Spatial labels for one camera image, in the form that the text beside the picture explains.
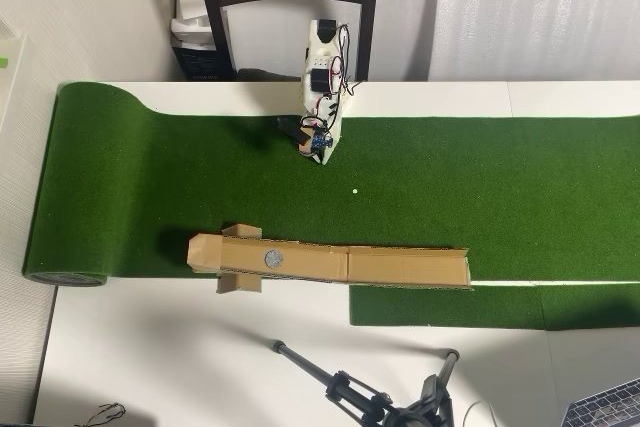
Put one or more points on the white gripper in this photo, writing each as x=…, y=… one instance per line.
x=334, y=139

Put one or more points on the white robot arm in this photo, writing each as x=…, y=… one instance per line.
x=317, y=54

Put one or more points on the long cardboard ramp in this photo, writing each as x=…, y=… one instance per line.
x=375, y=267

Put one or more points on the dark printed box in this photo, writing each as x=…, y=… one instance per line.
x=200, y=64

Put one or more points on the cardboard ramp support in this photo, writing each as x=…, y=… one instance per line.
x=240, y=284

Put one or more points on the white plastic appliance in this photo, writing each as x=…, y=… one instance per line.
x=192, y=32

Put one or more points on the long green turf mat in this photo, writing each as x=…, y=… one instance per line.
x=150, y=187

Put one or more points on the white pleated curtain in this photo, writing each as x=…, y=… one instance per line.
x=535, y=12

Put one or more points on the black tripod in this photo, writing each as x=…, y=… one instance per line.
x=360, y=397

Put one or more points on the gray laptop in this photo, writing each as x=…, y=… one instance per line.
x=605, y=407

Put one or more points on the blue wrist camera board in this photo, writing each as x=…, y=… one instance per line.
x=320, y=141

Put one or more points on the cardboard camera mount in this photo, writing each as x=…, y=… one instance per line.
x=303, y=147

